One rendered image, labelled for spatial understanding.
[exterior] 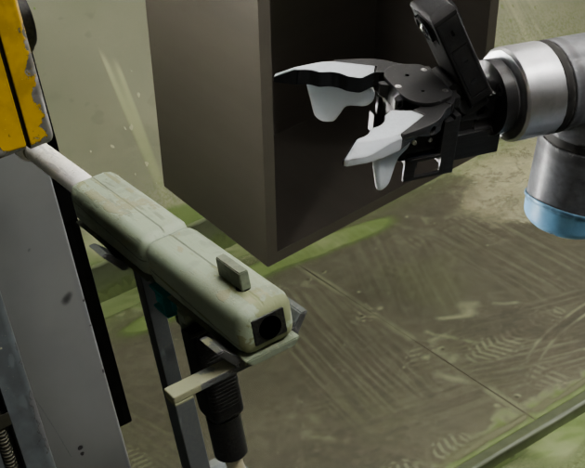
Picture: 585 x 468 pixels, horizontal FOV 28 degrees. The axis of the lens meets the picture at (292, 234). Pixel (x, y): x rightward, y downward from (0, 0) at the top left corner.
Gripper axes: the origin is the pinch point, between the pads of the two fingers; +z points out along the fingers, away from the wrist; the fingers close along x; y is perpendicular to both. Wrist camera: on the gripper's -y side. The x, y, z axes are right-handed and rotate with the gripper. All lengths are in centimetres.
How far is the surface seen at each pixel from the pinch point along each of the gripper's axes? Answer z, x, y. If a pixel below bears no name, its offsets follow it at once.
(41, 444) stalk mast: 28.4, -16.7, 14.2
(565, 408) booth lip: -89, 52, 117
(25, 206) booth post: 19.0, 33.6, 28.2
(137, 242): 17.0, -5.3, 6.2
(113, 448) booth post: 12, 27, 65
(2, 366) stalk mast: 30.3, -15.4, 6.7
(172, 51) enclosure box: -24, 107, 52
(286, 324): 10.5, -20.9, 4.2
